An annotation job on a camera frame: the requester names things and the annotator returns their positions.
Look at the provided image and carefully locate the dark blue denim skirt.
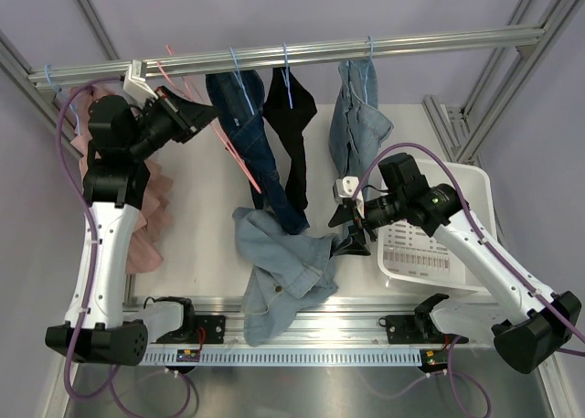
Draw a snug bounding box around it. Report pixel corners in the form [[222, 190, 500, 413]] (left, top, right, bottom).
[[206, 70, 309, 235]]

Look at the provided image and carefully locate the pink wire hanger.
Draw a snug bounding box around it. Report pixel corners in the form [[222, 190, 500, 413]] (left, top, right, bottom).
[[157, 43, 264, 195]]

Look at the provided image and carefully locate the blue hanger of pink dress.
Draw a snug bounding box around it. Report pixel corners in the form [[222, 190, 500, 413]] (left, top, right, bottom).
[[44, 64, 81, 135]]

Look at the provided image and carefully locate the pink ruffled dress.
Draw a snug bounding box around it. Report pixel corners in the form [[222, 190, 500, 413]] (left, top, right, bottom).
[[71, 84, 174, 274]]

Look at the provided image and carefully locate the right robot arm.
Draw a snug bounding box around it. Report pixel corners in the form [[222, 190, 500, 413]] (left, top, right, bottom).
[[329, 153, 583, 374]]

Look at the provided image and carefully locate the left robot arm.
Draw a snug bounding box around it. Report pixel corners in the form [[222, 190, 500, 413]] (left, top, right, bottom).
[[45, 86, 218, 366]]

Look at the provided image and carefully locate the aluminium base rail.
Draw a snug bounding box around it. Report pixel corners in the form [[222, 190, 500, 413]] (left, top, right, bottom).
[[116, 296, 557, 348]]

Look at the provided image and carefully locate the aluminium frame post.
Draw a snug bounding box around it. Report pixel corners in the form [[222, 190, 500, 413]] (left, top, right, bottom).
[[422, 0, 584, 166], [1, 0, 120, 134]]

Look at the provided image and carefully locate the light blue wire hanger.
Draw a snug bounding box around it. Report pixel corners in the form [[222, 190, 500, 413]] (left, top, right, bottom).
[[229, 47, 255, 116]]

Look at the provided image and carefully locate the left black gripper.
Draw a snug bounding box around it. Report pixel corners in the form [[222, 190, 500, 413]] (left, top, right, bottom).
[[127, 86, 220, 161]]

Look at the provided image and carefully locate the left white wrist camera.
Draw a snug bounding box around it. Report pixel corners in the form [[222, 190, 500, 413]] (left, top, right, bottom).
[[122, 59, 157, 104]]

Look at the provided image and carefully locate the white slotted cable duct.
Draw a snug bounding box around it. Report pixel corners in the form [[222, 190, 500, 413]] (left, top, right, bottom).
[[141, 347, 422, 367]]

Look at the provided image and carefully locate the aluminium frame right post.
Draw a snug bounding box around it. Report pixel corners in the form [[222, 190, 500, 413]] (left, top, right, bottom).
[[422, 0, 584, 166]]

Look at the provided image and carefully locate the black garment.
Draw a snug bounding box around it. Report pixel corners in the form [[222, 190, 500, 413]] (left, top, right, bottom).
[[263, 68, 317, 212]]

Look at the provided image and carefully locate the blue hanger of pale denim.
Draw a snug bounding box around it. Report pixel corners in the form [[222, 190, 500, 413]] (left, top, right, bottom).
[[346, 36, 378, 108]]

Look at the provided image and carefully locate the white plastic basket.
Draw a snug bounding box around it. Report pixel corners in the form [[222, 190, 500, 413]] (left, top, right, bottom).
[[378, 162, 496, 295]]

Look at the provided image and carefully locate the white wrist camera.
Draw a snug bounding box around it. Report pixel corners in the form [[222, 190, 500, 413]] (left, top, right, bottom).
[[122, 59, 157, 104], [333, 176, 365, 205]]

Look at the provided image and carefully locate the light blue denim skirt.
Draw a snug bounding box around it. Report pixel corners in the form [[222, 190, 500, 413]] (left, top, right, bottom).
[[232, 208, 338, 347]]

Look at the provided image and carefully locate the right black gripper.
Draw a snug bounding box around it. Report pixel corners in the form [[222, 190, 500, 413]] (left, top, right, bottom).
[[329, 191, 407, 256]]

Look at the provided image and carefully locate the aluminium hanging rail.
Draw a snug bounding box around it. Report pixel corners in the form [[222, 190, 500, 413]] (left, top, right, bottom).
[[27, 27, 546, 90]]

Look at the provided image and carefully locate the aluminium frame left post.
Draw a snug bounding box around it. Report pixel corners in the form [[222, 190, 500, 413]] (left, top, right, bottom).
[[1, 0, 120, 134]]

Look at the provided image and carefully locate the pale blue denim garment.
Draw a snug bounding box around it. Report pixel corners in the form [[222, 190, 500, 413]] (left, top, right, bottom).
[[328, 60, 394, 178]]

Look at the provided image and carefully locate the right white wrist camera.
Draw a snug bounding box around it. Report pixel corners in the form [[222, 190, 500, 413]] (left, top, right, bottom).
[[333, 176, 365, 205]]

